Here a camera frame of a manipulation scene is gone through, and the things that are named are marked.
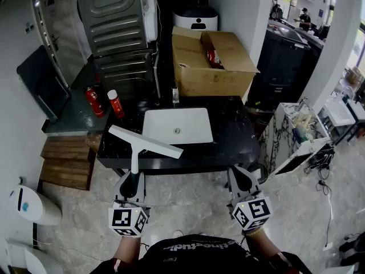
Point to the red fire extinguisher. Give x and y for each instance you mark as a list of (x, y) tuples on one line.
[(94, 100)]

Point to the white plastic appliance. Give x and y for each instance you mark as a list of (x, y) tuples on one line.
[(34, 258)]

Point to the white bin with blue sticker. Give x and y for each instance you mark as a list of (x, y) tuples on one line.
[(37, 207)]

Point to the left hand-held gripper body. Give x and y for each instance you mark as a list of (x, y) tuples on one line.
[(125, 218)]

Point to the white squeegee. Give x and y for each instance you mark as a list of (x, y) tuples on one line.
[(142, 141)]

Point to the small faucet bottle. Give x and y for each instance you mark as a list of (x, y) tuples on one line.
[(175, 93)]

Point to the black marble table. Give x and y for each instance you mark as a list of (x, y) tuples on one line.
[(233, 130)]

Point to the person's left forearm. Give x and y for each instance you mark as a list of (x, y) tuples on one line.
[(127, 250)]

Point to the black round bucket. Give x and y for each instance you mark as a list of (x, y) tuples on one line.
[(261, 175)]

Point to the black tall appliance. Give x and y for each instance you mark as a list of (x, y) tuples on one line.
[(282, 67)]

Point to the grey stone slab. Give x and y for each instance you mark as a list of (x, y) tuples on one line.
[(77, 116)]

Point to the person's black printed shirt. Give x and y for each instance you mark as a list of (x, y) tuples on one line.
[(199, 261)]

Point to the red white can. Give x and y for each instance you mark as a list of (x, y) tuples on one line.
[(214, 58)]

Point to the open cardboard box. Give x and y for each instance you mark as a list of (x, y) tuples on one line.
[(211, 80)]

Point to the dark metal-backed appliance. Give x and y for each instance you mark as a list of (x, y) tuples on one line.
[(125, 73)]

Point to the grey metal door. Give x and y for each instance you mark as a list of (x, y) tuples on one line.
[(68, 33)]

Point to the person's right forearm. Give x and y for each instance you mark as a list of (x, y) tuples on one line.
[(262, 247)]

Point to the black chair base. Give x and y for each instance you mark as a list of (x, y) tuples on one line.
[(353, 250)]

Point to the white black round bin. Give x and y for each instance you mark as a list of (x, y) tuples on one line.
[(182, 19)]

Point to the brown wrapped package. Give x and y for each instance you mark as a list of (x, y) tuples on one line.
[(94, 143)]

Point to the dark grey microwave oven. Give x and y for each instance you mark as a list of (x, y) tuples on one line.
[(42, 81)]

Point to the red white-capped spray can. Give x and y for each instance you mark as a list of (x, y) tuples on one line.
[(115, 103)]

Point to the white rectangular sink basin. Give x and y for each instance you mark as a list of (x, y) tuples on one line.
[(185, 121)]

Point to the wall switch plate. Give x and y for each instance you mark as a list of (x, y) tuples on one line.
[(29, 28)]

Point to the white-sided metal-backed appliance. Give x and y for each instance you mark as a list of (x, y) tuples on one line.
[(114, 16)]

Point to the stack of wooden planks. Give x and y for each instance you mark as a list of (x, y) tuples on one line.
[(65, 164)]

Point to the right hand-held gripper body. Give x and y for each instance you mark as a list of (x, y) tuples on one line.
[(253, 213)]

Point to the person's left white shoe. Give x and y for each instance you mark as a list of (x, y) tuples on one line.
[(177, 233)]

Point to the white marble cabinet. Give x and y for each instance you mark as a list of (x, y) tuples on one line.
[(282, 141)]

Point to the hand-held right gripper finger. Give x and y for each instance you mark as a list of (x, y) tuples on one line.
[(233, 188), (253, 185)]

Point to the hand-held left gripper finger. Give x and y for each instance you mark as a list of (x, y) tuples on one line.
[(119, 185), (142, 187)]

